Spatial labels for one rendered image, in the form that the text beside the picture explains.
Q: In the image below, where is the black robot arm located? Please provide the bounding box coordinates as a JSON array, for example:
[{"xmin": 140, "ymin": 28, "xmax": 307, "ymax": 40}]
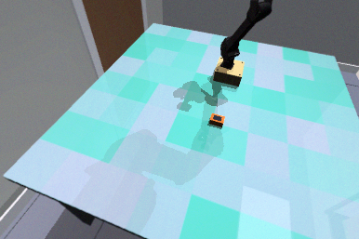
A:
[{"xmin": 220, "ymin": 0, "xmax": 272, "ymax": 70}]

